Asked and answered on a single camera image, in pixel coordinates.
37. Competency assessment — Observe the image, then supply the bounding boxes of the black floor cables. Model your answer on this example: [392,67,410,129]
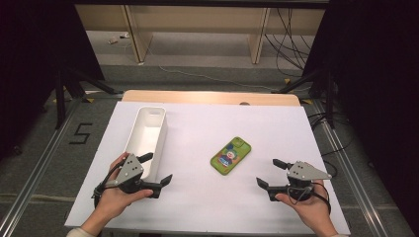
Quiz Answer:
[307,112,355,177]

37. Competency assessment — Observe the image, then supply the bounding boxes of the white floor cable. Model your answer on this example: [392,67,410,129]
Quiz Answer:
[144,42,288,93]

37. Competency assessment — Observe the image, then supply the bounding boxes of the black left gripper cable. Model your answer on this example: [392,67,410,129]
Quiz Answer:
[91,157,130,209]

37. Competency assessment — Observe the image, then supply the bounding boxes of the aluminium floor rail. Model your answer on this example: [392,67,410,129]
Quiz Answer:
[0,98,83,237]
[310,98,391,237]

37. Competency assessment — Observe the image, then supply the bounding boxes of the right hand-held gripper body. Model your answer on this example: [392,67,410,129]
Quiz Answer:
[267,160,333,202]

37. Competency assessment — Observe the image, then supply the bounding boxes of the white plastic storage box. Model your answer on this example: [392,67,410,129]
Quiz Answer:
[123,106,168,184]

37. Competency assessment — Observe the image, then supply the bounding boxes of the black tripod stand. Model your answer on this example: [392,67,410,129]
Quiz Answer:
[53,65,125,130]
[271,67,337,129]

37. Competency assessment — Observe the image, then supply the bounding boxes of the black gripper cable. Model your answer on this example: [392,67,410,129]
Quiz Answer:
[91,157,130,209]
[286,182,332,215]

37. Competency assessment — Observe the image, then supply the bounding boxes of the green cartoon phone case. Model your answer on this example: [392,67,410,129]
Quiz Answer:
[209,136,252,177]

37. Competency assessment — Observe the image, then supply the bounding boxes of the black curtain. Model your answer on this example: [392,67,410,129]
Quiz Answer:
[0,0,106,159]
[302,0,419,228]

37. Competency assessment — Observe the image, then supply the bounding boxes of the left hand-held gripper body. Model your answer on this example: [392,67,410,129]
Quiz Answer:
[113,153,163,199]

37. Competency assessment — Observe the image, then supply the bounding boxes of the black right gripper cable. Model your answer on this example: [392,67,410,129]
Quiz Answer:
[286,182,332,215]

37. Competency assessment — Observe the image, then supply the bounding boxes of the white table mat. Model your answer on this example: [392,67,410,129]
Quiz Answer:
[64,100,351,236]

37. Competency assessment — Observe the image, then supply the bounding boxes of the person's right hand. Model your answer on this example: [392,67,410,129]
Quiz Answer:
[276,180,334,233]

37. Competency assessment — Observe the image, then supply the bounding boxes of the person's left hand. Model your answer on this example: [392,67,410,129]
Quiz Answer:
[95,151,154,221]

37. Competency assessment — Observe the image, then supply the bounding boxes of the beige wooden desk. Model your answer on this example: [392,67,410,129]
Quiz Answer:
[74,4,327,65]

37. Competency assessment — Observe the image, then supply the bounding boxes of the bundle of black cables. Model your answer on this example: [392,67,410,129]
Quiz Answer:
[264,8,314,78]

